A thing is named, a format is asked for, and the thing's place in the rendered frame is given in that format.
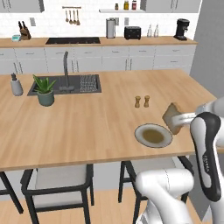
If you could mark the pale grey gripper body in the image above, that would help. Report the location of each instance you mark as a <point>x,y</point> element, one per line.
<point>186,117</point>

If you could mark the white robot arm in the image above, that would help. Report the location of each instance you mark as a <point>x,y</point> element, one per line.
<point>204,151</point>

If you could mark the round grey plate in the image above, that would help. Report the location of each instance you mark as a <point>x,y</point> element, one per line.
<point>153,135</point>

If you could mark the black toaster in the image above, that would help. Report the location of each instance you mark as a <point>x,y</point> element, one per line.
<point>132,33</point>

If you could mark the brown toast slice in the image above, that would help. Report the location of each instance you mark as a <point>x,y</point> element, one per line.
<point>170,114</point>

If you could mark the wooden salt shaker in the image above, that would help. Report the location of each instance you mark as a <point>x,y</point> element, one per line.
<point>137,102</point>

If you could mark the black chair with grey seat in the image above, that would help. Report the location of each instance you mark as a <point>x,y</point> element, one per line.
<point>58,178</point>
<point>10,192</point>
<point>128,175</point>

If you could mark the black coffee machine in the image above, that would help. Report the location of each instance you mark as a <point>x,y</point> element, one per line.
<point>182,29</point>

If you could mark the grey lower cupboard run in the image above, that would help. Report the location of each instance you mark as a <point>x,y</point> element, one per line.
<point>116,59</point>

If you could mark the clear glass bottle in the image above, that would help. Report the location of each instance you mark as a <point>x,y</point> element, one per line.
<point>149,32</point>
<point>156,32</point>

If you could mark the grey upper cupboard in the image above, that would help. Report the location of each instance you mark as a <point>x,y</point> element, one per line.
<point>20,5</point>
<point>172,5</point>

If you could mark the red jar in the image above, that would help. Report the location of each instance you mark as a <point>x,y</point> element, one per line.
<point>134,5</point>

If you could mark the yellow jar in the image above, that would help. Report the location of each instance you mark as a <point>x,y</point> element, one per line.
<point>126,5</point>

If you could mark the grey sink tap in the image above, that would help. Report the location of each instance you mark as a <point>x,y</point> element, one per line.
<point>66,70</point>

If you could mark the small brown jar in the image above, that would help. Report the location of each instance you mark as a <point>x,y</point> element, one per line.
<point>116,7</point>

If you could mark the dark grey sink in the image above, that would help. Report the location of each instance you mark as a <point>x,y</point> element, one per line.
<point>55,82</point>

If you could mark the black hob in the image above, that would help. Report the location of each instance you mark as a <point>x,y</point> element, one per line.
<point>73,40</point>

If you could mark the green plant in grey pot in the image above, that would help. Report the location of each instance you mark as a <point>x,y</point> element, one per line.
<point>45,94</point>

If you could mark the wooden hanging spatula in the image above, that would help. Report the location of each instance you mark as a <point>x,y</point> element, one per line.
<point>78,22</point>

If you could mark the wooden hanging spoon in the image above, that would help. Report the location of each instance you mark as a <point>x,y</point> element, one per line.
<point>67,19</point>
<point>71,21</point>
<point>74,21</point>

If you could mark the grey soap dispenser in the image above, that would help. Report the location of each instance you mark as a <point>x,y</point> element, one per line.
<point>16,87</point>

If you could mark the wooden knife block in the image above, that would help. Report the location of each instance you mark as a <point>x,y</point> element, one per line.
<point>25,33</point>

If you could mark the small teal kitchen timer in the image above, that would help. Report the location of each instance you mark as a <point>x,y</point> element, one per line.
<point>16,37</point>

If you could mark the grey wall socket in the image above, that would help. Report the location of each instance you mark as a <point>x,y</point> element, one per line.
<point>32,22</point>
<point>126,21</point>
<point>117,21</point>

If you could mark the white wall shelf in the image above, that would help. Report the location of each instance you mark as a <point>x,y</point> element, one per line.
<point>122,10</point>

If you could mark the wooden utensil rail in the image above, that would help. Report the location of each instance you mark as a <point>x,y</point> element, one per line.
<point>71,7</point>

